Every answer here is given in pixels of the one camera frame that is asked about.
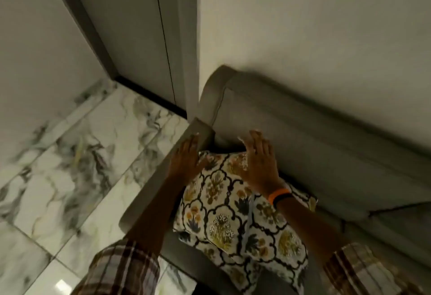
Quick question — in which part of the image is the white door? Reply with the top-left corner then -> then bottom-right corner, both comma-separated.
63,0 -> 200,111

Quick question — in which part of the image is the orange and black wristband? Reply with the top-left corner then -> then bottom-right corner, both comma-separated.
268,188 -> 295,208

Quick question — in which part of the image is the floral patterned cushion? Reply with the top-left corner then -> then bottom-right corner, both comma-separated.
173,149 -> 319,295

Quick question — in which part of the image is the plaid shirt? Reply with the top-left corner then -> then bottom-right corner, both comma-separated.
71,239 -> 422,295

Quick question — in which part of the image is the person's right hand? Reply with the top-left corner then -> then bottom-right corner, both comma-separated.
237,130 -> 287,197

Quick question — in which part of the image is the person's right forearm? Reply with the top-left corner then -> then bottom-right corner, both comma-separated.
274,195 -> 348,268

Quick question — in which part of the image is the grey door frame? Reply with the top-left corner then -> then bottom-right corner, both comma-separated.
43,0 -> 119,80

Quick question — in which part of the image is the person's left hand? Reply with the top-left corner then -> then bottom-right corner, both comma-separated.
167,133 -> 203,181

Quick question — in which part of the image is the grey fabric sofa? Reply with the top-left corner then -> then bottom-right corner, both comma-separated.
119,64 -> 431,295

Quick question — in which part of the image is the person's left forearm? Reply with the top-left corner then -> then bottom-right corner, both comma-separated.
126,171 -> 195,258

